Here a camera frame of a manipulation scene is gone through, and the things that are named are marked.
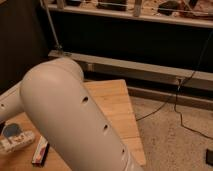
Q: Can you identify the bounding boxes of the white bottle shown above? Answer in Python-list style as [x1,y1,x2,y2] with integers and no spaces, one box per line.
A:
[0,131,35,155]

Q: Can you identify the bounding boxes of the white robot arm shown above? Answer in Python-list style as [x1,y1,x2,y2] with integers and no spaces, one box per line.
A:
[0,58,143,171]

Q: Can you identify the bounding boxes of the grey metal pole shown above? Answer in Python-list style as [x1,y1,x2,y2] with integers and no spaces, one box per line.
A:
[43,0,63,52]

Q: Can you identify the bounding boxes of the red white flat box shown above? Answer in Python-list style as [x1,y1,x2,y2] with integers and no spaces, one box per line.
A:
[31,136,50,167]

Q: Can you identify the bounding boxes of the black box on floor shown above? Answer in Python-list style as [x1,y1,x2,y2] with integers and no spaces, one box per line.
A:
[206,149,213,166]

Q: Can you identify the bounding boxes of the black cable on floor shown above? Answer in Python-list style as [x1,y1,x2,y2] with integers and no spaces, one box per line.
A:
[135,31,213,141]

